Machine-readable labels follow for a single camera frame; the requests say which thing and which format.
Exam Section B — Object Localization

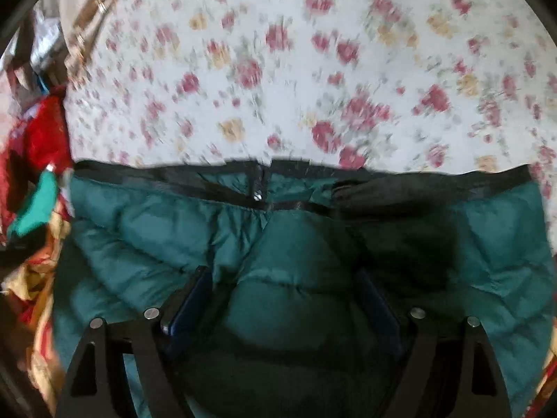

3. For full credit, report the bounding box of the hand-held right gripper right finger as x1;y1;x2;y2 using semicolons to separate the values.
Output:
354;268;515;418

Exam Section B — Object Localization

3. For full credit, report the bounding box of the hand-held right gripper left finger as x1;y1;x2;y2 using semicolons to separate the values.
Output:
54;265;214;418

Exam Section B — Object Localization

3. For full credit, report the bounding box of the green puffer jacket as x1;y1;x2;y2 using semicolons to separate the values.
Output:
52;157;555;418

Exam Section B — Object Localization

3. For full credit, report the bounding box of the yellow patterned blanket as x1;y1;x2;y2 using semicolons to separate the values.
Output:
0;200;76;414

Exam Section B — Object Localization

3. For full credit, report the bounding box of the teal cloth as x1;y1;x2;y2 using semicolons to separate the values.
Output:
9;170;62;234

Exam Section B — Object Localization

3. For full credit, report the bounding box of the red cloth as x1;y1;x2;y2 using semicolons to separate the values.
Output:
0;91;76;237

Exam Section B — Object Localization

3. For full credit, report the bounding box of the floral bedsheet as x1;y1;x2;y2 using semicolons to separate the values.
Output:
56;0;557;175

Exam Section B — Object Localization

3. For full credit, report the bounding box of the grey shiny cloth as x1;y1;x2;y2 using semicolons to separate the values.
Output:
26;9;67;80

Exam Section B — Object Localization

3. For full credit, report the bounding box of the brown bag strap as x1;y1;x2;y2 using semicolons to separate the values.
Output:
65;0;149;84

